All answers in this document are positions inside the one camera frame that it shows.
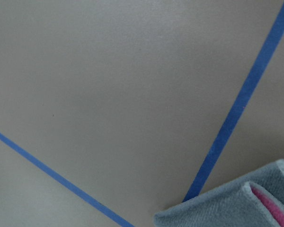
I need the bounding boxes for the pink grey towel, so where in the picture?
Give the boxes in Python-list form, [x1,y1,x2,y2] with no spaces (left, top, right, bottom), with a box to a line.
[153,159,284,227]

